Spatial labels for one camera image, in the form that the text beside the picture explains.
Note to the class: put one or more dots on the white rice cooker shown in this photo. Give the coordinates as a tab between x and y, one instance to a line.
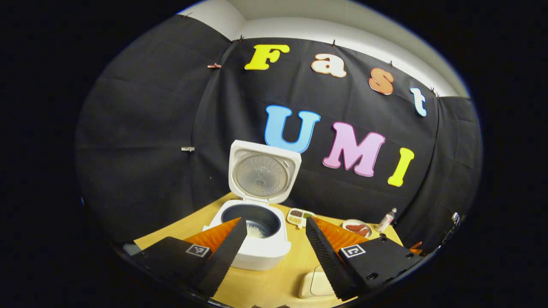
265	252

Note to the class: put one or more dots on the clear bottle pink label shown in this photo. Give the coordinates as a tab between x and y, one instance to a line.
386	220

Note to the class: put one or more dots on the white divided grain tray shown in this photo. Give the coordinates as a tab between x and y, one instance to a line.
297	216

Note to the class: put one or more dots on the black backdrop cloth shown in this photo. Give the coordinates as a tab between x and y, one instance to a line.
150	128

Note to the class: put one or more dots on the white round plate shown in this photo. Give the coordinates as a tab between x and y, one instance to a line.
349	221

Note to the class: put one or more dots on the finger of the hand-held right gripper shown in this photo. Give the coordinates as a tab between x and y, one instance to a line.
416	246

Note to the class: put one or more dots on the clear rice container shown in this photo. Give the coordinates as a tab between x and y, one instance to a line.
312	284

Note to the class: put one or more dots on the white rice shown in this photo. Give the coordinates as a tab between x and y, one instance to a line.
255	232

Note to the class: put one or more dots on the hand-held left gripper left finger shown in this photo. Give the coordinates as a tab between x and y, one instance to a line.
222	261

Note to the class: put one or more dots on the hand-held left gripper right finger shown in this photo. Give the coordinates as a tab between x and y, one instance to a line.
329	261

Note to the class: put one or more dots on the brown meat slice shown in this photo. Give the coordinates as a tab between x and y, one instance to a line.
354	228
364	232

